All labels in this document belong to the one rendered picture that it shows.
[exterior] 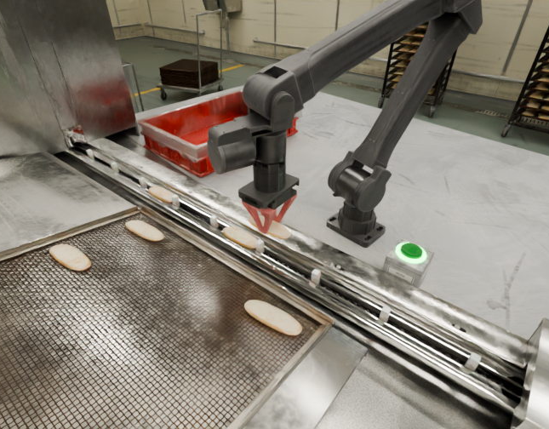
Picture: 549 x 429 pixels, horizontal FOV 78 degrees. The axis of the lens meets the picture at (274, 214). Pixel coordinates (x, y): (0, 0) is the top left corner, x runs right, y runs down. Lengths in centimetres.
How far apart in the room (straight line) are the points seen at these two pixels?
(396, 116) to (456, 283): 36
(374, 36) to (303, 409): 54
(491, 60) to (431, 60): 418
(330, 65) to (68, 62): 86
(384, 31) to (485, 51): 431
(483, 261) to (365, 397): 43
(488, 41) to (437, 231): 412
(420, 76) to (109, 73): 95
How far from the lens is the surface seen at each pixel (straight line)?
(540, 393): 57
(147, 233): 72
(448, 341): 65
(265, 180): 58
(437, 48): 76
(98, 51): 128
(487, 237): 95
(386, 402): 60
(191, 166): 107
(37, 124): 124
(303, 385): 49
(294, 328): 53
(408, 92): 74
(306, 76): 54
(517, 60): 490
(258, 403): 45
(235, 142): 52
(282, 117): 51
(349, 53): 59
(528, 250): 96
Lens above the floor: 134
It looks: 36 degrees down
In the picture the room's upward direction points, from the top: straight up
